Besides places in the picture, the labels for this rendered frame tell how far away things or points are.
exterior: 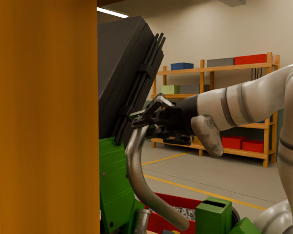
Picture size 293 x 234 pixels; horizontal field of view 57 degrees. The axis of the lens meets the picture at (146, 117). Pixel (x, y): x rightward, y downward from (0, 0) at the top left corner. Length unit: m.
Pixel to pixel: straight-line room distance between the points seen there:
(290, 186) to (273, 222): 0.12
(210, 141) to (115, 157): 0.30
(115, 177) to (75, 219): 0.44
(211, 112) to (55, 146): 0.31
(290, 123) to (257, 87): 0.07
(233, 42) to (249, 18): 0.59
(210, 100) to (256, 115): 0.08
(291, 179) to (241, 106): 0.15
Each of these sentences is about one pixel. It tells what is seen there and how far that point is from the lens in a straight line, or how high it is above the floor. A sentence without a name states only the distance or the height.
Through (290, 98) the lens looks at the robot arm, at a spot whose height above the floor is 1.37.
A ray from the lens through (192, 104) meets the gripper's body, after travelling 0.48.
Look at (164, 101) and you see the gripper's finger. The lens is 0.50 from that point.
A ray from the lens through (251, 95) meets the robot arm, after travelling 0.45.
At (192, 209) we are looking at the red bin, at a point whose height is 0.88.
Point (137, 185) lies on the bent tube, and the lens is 0.53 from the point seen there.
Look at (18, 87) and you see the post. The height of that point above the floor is 1.38.
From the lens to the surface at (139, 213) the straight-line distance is 0.70.
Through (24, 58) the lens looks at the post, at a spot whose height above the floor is 1.40.
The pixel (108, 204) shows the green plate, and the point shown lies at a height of 1.13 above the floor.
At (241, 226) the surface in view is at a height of 1.15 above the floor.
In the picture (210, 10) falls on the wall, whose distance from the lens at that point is 7.18.
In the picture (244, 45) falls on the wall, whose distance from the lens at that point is 6.57.
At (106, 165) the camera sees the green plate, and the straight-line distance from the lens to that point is 0.65.
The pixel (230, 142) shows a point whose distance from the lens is 6.05.
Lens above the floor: 1.37
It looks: 4 degrees down
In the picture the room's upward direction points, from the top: straight up
